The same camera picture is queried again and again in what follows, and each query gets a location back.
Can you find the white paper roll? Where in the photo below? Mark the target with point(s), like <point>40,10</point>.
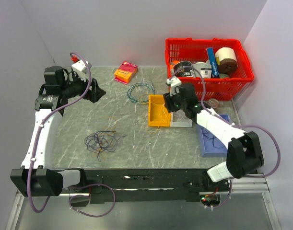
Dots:
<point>225,53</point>

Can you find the red soda can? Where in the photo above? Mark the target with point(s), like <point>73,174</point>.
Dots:
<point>213,103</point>

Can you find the aluminium rail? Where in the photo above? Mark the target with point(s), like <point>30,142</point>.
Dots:
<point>243,185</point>

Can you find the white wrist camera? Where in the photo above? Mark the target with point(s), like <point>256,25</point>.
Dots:
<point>79,67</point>
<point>174,83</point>

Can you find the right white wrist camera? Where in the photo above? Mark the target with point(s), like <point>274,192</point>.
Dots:
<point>174,83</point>

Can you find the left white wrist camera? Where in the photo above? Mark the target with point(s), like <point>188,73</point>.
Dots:
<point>79,67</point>

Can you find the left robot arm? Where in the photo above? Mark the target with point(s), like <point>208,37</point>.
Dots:
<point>35,176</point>

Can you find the blue tall box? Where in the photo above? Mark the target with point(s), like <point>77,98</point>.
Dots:
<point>213,63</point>

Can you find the red plastic shopping basket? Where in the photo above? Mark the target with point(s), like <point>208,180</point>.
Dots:
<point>191,51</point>

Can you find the blue plastic tray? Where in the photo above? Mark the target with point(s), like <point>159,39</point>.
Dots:
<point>210,146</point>

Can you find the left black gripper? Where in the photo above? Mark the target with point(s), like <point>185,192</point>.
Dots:
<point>95,93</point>

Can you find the black labelled can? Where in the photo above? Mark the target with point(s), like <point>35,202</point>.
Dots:
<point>184,69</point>

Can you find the pink orange small box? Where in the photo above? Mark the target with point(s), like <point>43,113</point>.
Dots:
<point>125,72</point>

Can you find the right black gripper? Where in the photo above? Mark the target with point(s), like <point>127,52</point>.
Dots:
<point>168,102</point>

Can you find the white plastic bin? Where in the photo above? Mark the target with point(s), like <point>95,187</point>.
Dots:
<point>179,119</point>

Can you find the yellow plastic bin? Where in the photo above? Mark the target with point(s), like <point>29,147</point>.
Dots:
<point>158,115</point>

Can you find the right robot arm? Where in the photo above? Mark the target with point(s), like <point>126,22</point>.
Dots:
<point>244,153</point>

